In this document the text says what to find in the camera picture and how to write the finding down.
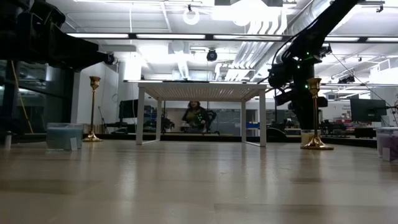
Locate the brass candlestick holder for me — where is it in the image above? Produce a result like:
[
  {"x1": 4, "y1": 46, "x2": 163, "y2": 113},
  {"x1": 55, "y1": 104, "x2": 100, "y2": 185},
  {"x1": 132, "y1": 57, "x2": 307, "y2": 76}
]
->
[
  {"x1": 82, "y1": 75, "x2": 103, "y2": 143},
  {"x1": 300, "y1": 77, "x2": 335, "y2": 151}
]

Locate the silver ventilation duct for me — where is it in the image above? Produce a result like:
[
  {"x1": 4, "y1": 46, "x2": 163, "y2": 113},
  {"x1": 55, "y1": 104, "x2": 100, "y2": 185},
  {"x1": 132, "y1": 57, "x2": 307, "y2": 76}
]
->
[{"x1": 223, "y1": 0, "x2": 330, "y2": 82}]

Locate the blue candle glass jar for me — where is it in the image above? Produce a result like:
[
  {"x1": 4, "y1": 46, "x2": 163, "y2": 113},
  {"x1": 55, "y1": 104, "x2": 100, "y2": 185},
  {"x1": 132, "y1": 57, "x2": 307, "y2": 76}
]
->
[{"x1": 45, "y1": 122, "x2": 84, "y2": 152}]

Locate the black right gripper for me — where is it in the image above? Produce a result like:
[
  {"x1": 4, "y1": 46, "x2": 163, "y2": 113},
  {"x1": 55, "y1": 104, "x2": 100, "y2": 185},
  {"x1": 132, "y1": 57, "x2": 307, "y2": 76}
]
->
[{"x1": 267, "y1": 62, "x2": 295, "y2": 90}]

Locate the ceiling strip light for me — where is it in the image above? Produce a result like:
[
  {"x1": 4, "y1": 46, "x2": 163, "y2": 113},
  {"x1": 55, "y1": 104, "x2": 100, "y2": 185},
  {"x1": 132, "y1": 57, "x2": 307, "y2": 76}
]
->
[
  {"x1": 213, "y1": 34, "x2": 283, "y2": 41},
  {"x1": 366, "y1": 37, "x2": 398, "y2": 43},
  {"x1": 324, "y1": 36, "x2": 360, "y2": 42},
  {"x1": 67, "y1": 33, "x2": 129, "y2": 39},
  {"x1": 136, "y1": 34, "x2": 206, "y2": 40}
]

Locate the purple candle glass jar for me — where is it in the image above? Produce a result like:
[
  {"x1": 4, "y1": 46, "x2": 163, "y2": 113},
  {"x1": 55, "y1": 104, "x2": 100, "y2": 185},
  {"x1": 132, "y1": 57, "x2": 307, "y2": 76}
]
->
[{"x1": 375, "y1": 126, "x2": 398, "y2": 162}]

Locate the black computer monitor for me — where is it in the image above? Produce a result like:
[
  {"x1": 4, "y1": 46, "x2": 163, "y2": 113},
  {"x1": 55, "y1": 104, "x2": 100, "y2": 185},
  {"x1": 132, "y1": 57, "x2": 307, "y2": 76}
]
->
[
  {"x1": 349, "y1": 98, "x2": 387, "y2": 123},
  {"x1": 118, "y1": 99, "x2": 139, "y2": 119}
]

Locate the wooden crate stack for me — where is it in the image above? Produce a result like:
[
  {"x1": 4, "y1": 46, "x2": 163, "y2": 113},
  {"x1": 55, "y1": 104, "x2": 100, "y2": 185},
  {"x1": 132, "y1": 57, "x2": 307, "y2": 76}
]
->
[{"x1": 83, "y1": 123, "x2": 106, "y2": 134}]

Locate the white ring ceiling lamp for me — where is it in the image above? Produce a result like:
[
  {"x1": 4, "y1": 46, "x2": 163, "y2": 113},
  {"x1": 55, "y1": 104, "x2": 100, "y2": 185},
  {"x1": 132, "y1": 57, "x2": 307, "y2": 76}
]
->
[{"x1": 182, "y1": 8, "x2": 200, "y2": 26}]

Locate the yellow candle glass jar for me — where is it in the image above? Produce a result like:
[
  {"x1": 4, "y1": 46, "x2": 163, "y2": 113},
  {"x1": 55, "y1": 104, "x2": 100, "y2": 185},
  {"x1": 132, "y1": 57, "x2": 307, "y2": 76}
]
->
[{"x1": 300, "y1": 129, "x2": 321, "y2": 147}]

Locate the person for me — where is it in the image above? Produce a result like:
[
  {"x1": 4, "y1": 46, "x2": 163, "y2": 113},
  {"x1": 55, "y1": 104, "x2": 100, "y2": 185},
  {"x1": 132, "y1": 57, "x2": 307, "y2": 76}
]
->
[{"x1": 182, "y1": 101, "x2": 208, "y2": 134}]

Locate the white perforated metal shelf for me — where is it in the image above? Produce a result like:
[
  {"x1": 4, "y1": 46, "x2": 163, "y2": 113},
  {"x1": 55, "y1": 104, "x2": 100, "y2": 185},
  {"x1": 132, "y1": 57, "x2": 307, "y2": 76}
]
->
[{"x1": 136, "y1": 81, "x2": 267, "y2": 147}]

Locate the black aluminium table frame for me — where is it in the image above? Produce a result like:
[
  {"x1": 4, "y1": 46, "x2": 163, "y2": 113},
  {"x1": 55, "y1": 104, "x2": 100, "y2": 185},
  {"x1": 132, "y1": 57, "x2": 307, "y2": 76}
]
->
[{"x1": 0, "y1": 132, "x2": 398, "y2": 149}]

